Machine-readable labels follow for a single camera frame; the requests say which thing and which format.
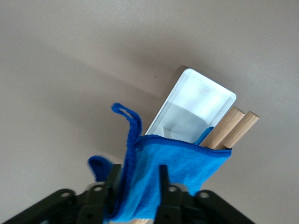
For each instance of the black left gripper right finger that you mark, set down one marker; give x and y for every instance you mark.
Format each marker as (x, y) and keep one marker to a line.
(171, 205)

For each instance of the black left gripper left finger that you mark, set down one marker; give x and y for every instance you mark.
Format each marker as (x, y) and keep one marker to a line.
(98, 200)

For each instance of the blue microfibre towel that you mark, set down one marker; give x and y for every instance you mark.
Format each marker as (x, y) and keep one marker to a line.
(168, 158)

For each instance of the white rack base tray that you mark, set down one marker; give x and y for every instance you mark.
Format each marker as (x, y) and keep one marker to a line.
(198, 93)

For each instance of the brown paper table cover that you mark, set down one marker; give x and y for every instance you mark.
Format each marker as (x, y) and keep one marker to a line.
(70, 70)

